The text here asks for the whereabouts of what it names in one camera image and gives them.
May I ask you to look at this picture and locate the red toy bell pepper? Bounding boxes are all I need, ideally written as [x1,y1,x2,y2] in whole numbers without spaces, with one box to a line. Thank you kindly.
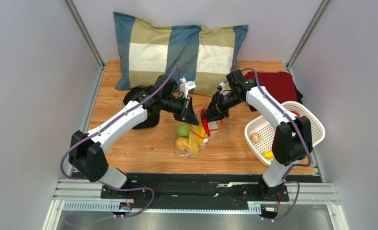
[290,111,300,117]

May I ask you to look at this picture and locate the checkered blue beige pillow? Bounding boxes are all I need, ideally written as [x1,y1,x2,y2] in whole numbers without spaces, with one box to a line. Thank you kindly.
[113,12,249,96]

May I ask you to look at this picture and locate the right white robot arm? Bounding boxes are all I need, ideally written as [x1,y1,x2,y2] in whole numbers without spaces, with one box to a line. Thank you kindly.
[201,69,312,192]

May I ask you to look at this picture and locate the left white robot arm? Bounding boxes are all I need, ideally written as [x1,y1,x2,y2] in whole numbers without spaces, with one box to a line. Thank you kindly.
[67,75,199,189]

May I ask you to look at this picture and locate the beige toy garlic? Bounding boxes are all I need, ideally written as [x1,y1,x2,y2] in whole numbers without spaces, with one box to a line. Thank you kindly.
[250,132,262,143]

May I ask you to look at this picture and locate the brown toy potato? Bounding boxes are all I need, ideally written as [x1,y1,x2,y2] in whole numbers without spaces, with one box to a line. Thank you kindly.
[175,137,189,151]

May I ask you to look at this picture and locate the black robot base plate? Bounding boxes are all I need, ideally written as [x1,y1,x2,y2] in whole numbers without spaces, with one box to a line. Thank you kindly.
[101,173,289,210]

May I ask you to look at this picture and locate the green toy vegetable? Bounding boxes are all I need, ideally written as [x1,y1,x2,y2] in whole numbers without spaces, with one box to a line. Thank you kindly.
[176,123,190,138]

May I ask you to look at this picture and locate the red toy chili pepper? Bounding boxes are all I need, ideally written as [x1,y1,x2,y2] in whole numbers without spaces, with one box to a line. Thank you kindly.
[200,108,211,137]

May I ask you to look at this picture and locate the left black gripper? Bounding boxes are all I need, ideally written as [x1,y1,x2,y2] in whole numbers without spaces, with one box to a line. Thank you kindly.
[161,96,199,127]

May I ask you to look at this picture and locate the yellow toy banana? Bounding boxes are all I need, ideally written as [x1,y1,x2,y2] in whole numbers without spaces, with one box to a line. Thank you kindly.
[262,150,274,159]

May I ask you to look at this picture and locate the black baseball cap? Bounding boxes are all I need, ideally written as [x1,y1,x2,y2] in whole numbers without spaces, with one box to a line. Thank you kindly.
[123,86,161,130]

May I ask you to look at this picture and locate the clear zip top bag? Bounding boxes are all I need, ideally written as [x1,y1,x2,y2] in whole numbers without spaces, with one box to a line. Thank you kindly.
[174,108,224,158]

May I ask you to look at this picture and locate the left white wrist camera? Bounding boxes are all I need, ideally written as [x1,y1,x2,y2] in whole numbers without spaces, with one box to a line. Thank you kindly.
[179,77,196,98]

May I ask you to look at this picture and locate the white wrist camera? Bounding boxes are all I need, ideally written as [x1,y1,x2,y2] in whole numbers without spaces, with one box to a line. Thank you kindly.
[179,77,196,98]
[217,82,229,95]

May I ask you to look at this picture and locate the aluminium frame rail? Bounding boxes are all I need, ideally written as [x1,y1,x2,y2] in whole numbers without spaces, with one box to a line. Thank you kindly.
[44,179,348,230]

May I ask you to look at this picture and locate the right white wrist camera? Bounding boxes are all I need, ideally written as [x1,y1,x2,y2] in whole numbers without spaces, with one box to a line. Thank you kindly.
[217,82,229,95]

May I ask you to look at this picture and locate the white perforated plastic basket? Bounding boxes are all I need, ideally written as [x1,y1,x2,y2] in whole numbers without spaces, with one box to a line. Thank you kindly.
[244,101,326,166]

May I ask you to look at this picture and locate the yellow toy mango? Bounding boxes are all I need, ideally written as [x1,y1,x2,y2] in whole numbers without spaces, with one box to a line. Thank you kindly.
[188,124,206,155]

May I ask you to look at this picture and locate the dark red folded cloth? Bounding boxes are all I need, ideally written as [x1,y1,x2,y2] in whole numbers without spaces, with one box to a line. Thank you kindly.
[257,72,296,92]

